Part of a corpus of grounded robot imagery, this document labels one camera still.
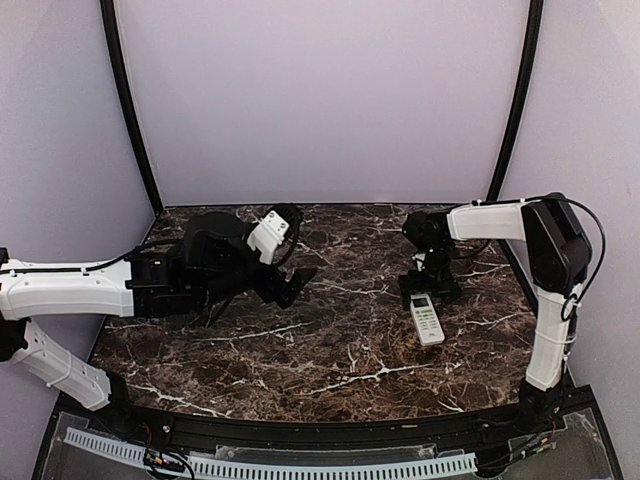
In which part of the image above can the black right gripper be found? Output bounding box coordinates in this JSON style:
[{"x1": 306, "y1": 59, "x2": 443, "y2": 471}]
[{"x1": 399, "y1": 241, "x2": 462, "y2": 307}]

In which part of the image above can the white remote control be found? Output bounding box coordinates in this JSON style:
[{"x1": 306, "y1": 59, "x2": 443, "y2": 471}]
[{"x1": 410, "y1": 293, "x2": 445, "y2": 346}]

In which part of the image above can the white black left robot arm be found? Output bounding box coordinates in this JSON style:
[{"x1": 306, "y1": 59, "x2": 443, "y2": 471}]
[{"x1": 1, "y1": 204, "x2": 316, "y2": 436}]

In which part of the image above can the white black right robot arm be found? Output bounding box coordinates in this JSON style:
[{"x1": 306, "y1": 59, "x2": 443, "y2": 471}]
[{"x1": 398, "y1": 192, "x2": 604, "y2": 393}]

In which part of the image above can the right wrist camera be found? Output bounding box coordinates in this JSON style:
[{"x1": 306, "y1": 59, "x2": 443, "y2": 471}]
[{"x1": 412, "y1": 252, "x2": 426, "y2": 272}]

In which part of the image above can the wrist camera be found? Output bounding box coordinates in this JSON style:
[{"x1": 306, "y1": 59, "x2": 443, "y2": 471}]
[
  {"x1": 412, "y1": 252, "x2": 426, "y2": 272},
  {"x1": 246, "y1": 203, "x2": 303, "y2": 265}
]

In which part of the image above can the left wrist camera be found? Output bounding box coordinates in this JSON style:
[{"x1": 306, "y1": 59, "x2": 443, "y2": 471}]
[{"x1": 246, "y1": 203, "x2": 303, "y2": 265}]

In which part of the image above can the black front rail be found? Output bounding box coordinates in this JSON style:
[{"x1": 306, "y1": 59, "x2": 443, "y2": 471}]
[{"x1": 91, "y1": 405, "x2": 564, "y2": 452}]

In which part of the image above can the white slotted cable duct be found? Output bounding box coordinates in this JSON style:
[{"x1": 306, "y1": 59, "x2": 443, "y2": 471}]
[{"x1": 64, "y1": 427, "x2": 477, "y2": 479}]

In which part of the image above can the black right corner frame post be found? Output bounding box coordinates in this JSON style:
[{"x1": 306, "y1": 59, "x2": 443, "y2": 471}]
[{"x1": 485, "y1": 0, "x2": 544, "y2": 201}]

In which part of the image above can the black corner frame post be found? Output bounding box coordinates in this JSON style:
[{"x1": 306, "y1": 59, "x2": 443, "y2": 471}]
[
  {"x1": 485, "y1": 0, "x2": 544, "y2": 201},
  {"x1": 99, "y1": 0, "x2": 164, "y2": 216}
]

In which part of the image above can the black left corner frame post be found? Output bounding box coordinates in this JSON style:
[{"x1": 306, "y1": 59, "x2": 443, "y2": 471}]
[{"x1": 99, "y1": 0, "x2": 164, "y2": 216}]

